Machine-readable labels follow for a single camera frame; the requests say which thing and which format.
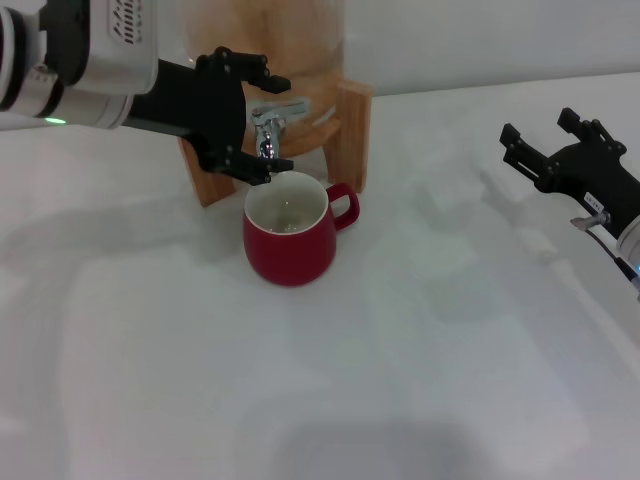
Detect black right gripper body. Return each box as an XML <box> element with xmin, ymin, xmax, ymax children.
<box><xmin>539</xmin><ymin>142</ymin><xmax>640</xmax><ymax>239</ymax></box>

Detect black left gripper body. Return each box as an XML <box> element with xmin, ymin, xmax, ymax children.
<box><xmin>127</xmin><ymin>58</ymin><xmax>246</xmax><ymax>174</ymax></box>

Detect chrome faucet tap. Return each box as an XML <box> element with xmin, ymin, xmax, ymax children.
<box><xmin>249</xmin><ymin>97</ymin><xmax>311</xmax><ymax>175</ymax></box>

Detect red ceramic cup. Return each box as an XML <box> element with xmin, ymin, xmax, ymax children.
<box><xmin>242</xmin><ymin>170</ymin><xmax>361</xmax><ymax>288</ymax></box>

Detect glass drink dispenser jar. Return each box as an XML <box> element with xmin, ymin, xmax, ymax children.
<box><xmin>182</xmin><ymin>0</ymin><xmax>349</xmax><ymax>160</ymax></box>

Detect wooden dispenser stand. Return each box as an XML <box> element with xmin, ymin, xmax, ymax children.
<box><xmin>177</xmin><ymin>78</ymin><xmax>374</xmax><ymax>209</ymax></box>

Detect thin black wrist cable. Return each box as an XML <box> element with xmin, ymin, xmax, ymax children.
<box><xmin>569</xmin><ymin>212</ymin><xmax>640</xmax><ymax>291</ymax></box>

